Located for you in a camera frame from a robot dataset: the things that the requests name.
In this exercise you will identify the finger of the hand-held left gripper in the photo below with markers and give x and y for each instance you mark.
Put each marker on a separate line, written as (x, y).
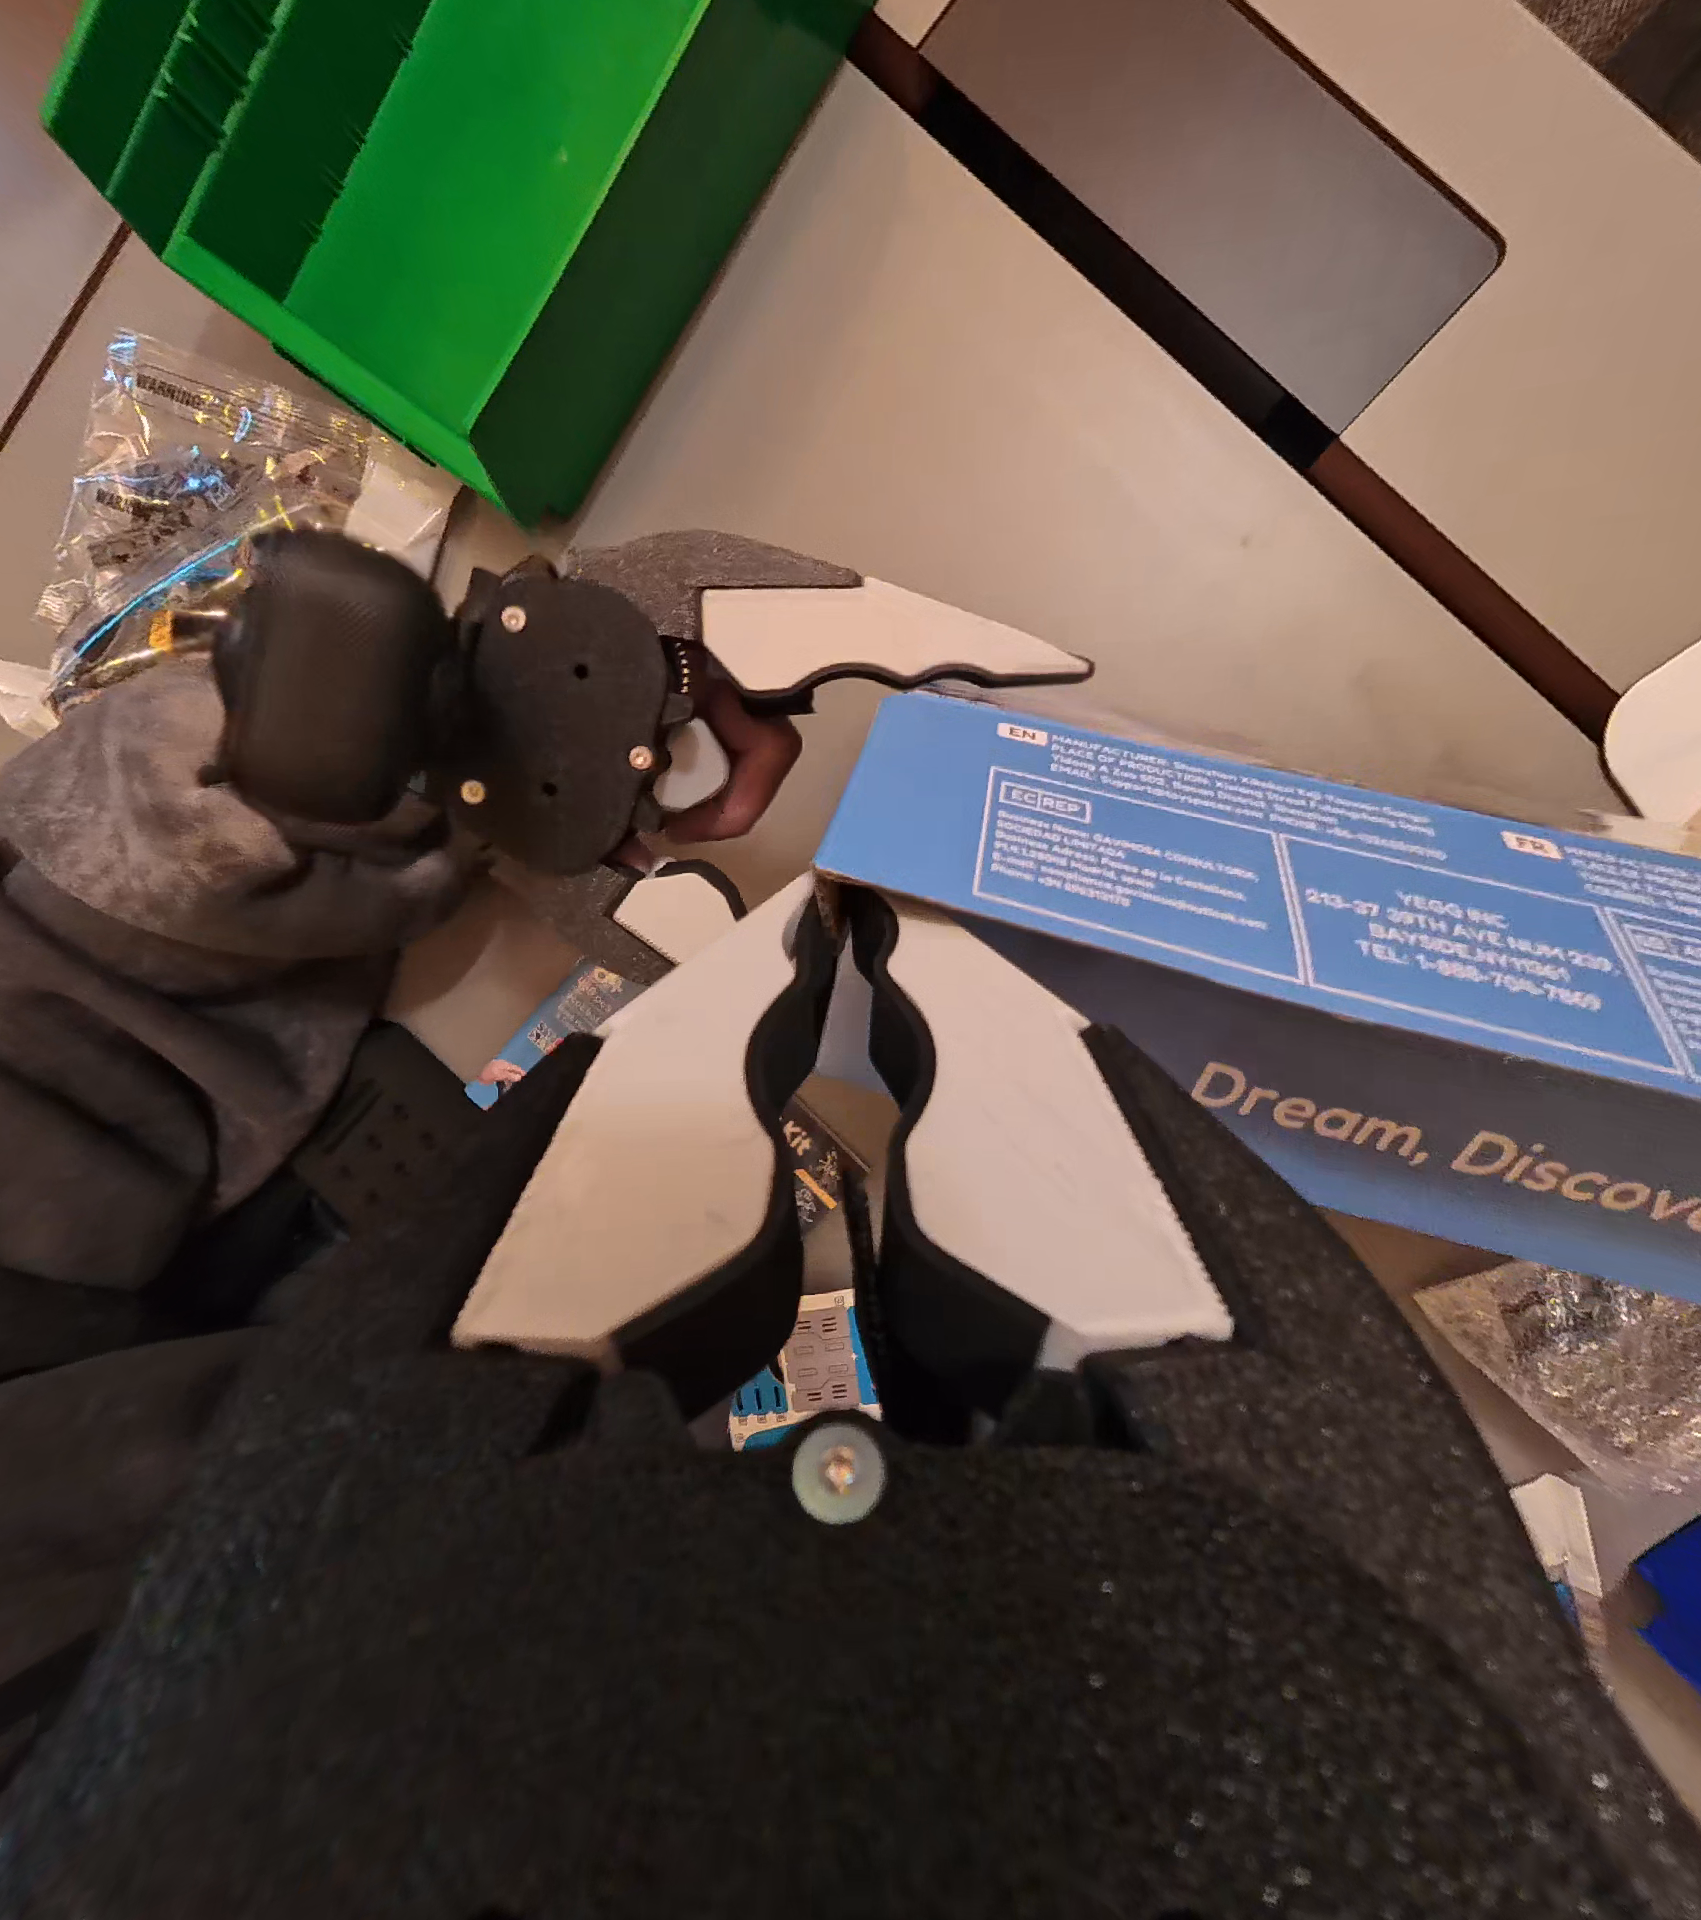
(881, 628)
(670, 915)

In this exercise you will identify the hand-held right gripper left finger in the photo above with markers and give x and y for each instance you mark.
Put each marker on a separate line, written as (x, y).
(611, 1185)

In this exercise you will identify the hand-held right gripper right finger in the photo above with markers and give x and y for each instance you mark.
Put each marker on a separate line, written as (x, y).
(1061, 1185)

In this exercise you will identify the large blue instruction booklet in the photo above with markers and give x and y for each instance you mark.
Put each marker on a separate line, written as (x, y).
(550, 1036)

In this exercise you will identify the small blue leaflet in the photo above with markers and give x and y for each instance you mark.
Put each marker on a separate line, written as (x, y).
(812, 1169)

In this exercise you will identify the blue sticker sheet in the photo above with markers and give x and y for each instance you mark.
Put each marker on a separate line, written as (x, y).
(820, 1372)

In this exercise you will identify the blue robot kit box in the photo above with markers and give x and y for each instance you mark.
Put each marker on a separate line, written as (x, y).
(1314, 901)

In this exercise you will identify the clear bag of blue parts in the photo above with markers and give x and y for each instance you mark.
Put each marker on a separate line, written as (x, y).
(189, 464)

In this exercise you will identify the clear bubble wrap bag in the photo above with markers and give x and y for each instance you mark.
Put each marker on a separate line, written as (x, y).
(1630, 1381)

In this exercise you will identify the clear labelled parts bag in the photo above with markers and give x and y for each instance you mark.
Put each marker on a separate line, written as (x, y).
(1556, 1546)

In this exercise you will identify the person's left forearm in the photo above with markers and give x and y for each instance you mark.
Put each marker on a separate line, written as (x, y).
(117, 960)

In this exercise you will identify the dark desk inset panel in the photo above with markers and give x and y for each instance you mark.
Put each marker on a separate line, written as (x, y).
(1210, 196)

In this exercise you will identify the person's left hand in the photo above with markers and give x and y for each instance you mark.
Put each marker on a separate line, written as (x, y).
(744, 765)

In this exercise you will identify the green plastic bin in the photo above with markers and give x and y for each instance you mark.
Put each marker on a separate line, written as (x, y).
(460, 210)

